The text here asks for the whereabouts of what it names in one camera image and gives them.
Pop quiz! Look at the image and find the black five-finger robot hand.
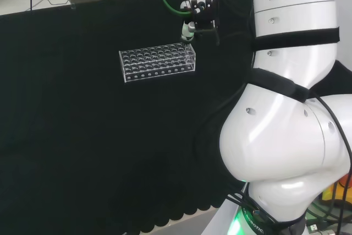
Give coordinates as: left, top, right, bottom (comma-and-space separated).
179, 0, 221, 45

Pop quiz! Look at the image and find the yellow stop button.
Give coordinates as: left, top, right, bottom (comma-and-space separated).
321, 178, 352, 201

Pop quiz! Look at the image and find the clear plastic test tube rack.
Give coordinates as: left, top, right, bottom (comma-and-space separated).
118, 42, 196, 83

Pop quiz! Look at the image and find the pale board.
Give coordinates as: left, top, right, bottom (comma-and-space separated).
122, 193, 244, 235

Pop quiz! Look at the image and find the black bench cloth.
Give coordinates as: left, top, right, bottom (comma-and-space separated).
0, 0, 352, 235

